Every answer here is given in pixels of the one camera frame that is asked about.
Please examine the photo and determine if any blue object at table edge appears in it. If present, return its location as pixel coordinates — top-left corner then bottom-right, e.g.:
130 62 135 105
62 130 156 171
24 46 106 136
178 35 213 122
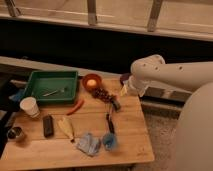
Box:
9 89 24 102

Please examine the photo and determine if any bunch of dark grapes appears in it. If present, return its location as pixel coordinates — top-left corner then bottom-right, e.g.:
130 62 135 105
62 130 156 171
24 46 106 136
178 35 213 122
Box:
92 88 116 103

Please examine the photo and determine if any blue grey cloth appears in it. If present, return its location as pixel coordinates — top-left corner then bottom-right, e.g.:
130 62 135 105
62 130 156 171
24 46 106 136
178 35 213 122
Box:
76 133 101 157

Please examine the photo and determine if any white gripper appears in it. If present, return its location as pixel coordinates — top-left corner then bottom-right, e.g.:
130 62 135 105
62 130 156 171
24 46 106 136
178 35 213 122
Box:
120 76 150 97

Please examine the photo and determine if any black rectangular remote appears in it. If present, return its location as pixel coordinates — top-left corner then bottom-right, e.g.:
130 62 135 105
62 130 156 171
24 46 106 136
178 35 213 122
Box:
43 115 54 137

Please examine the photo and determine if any small metal can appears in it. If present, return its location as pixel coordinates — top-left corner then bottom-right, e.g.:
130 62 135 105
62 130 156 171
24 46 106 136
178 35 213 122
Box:
7 127 25 142

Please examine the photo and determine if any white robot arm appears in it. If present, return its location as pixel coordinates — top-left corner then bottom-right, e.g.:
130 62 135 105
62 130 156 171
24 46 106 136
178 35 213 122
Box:
123 54 213 171

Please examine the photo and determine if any wooden table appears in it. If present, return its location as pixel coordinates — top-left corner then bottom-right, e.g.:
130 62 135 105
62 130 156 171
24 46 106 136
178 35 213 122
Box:
0 78 154 171

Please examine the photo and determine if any green plastic tray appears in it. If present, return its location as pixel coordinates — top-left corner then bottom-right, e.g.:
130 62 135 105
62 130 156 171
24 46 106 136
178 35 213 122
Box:
23 71 78 105

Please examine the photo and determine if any orange bowl with egg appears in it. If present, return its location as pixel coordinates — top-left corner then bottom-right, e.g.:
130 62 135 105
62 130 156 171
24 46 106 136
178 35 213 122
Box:
82 74 102 91

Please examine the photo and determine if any white paper cup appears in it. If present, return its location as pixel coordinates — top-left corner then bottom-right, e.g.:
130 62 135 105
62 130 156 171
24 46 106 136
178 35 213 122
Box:
20 97 40 118

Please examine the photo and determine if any yellow banana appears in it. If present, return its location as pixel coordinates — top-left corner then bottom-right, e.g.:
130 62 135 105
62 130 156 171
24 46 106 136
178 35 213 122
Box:
58 117 75 143

